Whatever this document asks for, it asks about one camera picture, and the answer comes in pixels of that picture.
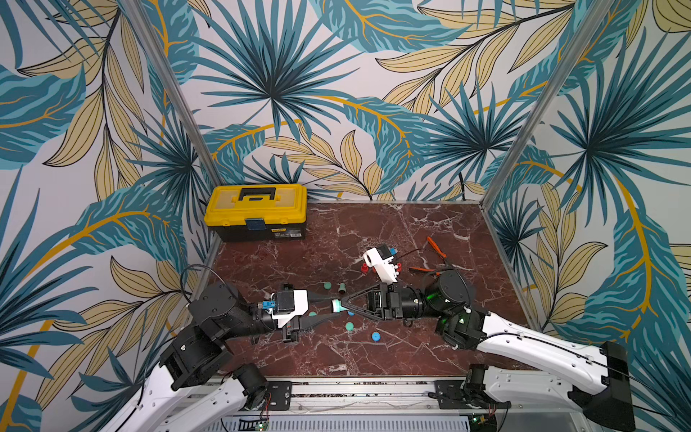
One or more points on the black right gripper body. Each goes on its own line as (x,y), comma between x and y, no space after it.
(382,301)

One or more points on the orange handled pliers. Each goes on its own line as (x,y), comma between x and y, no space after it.
(446,264)

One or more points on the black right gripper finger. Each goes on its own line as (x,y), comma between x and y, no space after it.
(369,315)
(362,297)

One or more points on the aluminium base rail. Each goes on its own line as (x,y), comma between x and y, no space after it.
(393,404)

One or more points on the yellow black toolbox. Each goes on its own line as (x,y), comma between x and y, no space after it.
(242,213)

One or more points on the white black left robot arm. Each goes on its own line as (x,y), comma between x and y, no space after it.
(201,348)

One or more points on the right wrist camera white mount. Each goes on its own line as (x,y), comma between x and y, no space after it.
(380,259)

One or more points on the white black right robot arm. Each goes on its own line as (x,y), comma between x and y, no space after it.
(597,377)

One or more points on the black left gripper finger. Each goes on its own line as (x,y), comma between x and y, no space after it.
(313,321)
(319,298)

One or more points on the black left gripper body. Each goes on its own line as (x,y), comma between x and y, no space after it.
(291,332)

